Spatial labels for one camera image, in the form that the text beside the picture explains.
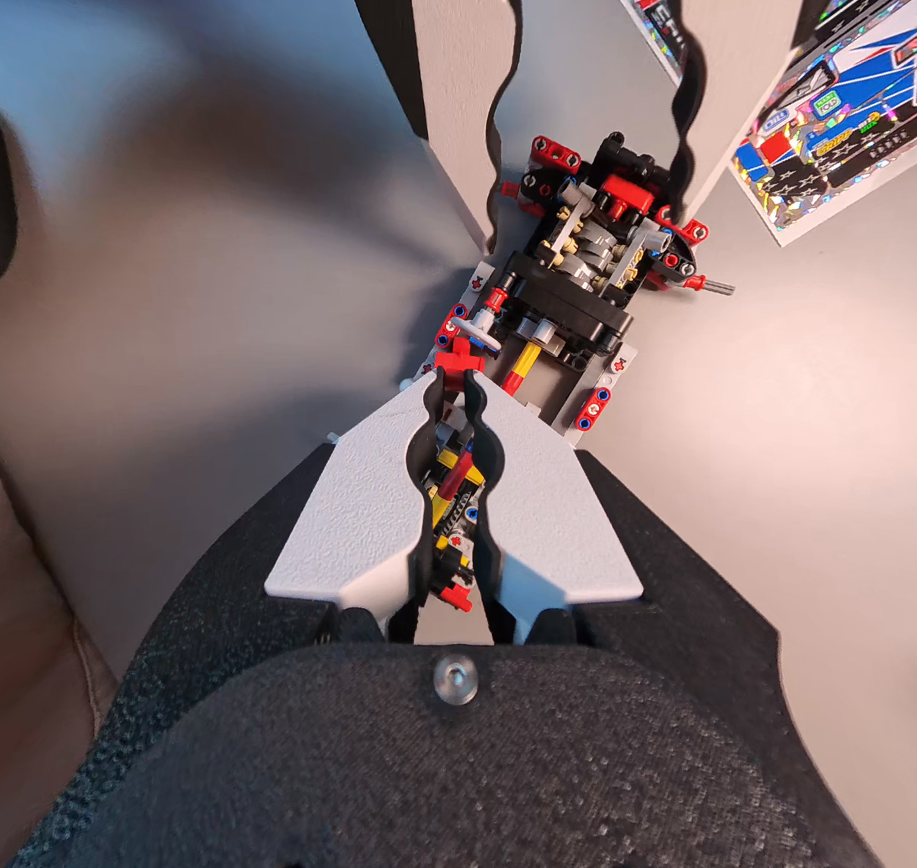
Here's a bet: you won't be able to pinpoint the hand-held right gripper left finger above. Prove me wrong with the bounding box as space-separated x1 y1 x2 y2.
264 369 439 643

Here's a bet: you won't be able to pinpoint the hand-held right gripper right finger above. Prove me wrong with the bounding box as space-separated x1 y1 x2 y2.
464 370 643 646

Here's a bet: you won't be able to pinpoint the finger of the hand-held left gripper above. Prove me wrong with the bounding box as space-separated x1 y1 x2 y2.
407 0 525 254
661 0 819 223

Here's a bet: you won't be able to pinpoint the red lego seat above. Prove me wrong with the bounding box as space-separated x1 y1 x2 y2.
433 338 497 391

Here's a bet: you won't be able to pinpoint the grey lego steering wheel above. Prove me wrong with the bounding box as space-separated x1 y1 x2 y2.
453 313 502 353

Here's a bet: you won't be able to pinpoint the lego car chassis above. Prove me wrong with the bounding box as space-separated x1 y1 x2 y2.
397 130 735 614

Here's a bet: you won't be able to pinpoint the holographic sticker sheet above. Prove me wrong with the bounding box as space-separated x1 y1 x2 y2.
589 0 917 247

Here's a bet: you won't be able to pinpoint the person's tan trousers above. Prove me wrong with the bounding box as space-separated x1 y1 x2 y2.
0 453 119 847

